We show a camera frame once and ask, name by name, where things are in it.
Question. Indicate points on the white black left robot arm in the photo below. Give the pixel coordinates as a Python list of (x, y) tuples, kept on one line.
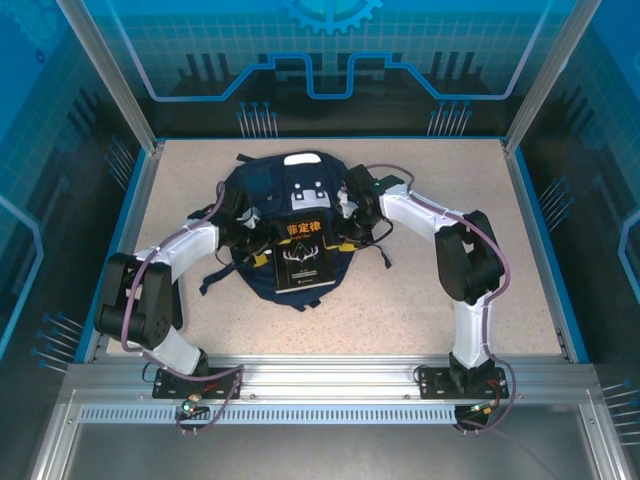
[(165, 300)]

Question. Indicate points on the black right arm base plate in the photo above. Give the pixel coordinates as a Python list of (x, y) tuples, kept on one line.
[(430, 385)]

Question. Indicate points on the navy blue backpack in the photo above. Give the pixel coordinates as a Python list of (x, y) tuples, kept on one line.
[(270, 165)]

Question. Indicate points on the aluminium frame post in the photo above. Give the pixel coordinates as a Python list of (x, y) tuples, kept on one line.
[(542, 85), (120, 85)]

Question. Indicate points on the aluminium front rail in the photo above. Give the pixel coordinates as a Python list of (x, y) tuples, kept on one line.
[(325, 380)]

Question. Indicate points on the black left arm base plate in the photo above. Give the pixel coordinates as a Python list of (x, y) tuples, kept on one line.
[(165, 392)]

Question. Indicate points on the black book orange title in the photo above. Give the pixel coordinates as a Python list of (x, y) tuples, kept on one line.
[(305, 270)]

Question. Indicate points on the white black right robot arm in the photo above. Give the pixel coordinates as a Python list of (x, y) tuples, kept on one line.
[(465, 260)]

